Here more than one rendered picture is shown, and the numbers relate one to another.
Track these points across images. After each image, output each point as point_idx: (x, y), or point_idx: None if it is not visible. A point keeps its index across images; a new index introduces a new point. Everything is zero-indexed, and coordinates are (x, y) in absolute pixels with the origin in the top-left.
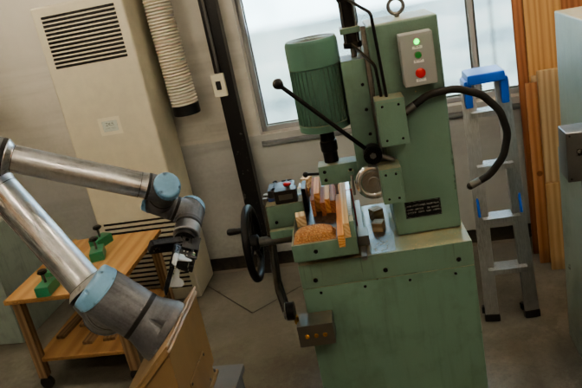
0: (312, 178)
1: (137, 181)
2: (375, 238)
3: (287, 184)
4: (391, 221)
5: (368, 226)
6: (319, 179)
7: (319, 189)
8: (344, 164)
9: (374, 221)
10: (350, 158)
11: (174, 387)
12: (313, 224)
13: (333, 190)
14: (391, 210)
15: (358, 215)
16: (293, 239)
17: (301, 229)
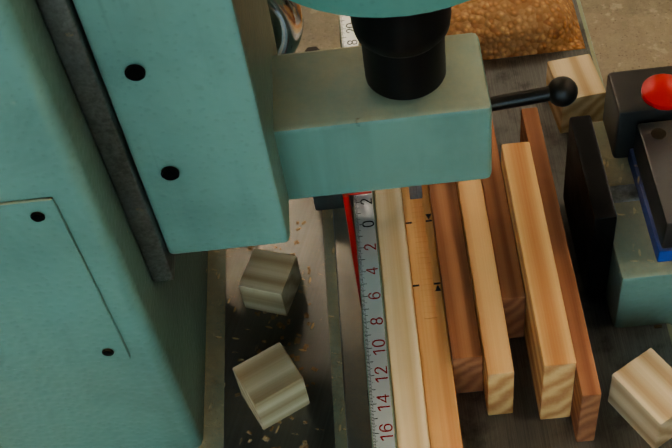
0: (593, 379)
1: None
2: (294, 225)
3: (653, 76)
4: (216, 357)
5: (318, 329)
6: (534, 313)
7: (510, 193)
8: (337, 49)
9: (281, 272)
10: (303, 100)
11: None
12: None
13: (445, 241)
14: (195, 285)
15: (357, 408)
16: (578, 10)
17: None
